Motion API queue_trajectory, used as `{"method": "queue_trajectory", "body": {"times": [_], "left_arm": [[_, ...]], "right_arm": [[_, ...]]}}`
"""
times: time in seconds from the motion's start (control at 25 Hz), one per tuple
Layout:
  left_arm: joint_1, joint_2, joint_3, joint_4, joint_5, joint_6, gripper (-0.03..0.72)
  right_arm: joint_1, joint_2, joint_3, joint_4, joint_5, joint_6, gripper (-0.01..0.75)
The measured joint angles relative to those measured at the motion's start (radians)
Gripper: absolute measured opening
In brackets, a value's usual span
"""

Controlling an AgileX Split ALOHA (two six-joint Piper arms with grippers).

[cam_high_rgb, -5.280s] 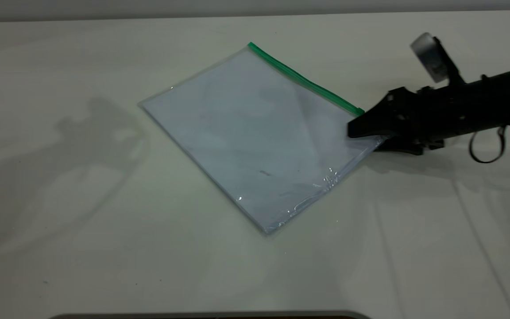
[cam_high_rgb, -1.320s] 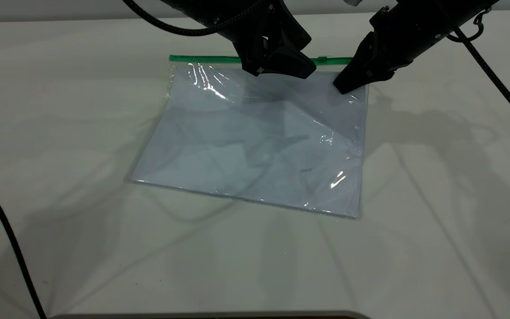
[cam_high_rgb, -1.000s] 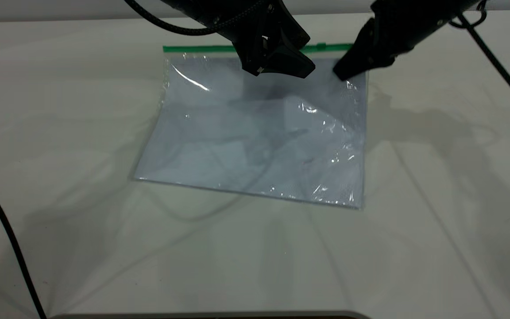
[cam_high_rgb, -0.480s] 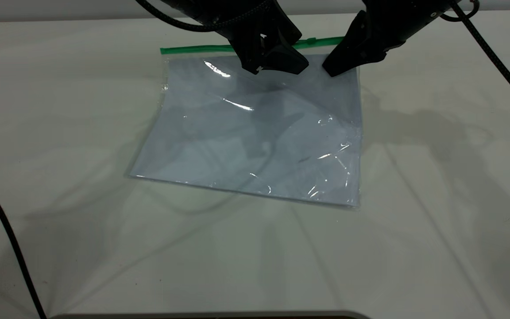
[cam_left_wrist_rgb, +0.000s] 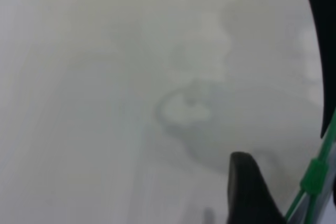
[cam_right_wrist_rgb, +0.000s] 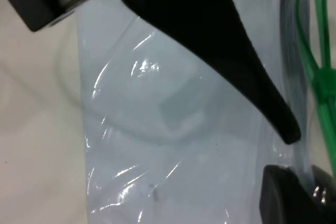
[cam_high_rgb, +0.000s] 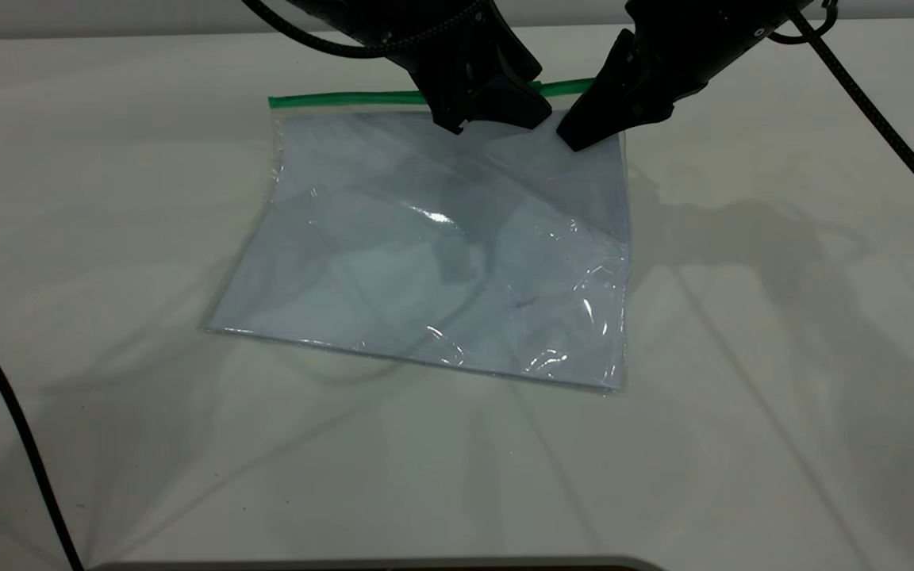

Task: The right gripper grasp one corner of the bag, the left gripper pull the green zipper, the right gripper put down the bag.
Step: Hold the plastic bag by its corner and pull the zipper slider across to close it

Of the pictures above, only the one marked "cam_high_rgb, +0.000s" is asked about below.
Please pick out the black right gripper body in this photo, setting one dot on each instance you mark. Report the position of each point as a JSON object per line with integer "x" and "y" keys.
{"x": 703, "y": 40}

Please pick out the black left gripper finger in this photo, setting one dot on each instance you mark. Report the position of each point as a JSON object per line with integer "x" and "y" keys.
{"x": 512, "y": 103}
{"x": 451, "y": 103}

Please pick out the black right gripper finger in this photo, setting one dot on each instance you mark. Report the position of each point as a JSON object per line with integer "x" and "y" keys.
{"x": 612, "y": 111}
{"x": 622, "y": 63}

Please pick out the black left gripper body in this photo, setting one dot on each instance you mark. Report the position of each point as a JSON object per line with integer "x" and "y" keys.
{"x": 465, "y": 40}

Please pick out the transparent zipper bag green zip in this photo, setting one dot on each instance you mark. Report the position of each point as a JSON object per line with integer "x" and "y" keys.
{"x": 393, "y": 238}

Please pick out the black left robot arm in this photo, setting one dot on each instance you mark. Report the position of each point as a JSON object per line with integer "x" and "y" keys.
{"x": 330, "y": 9}

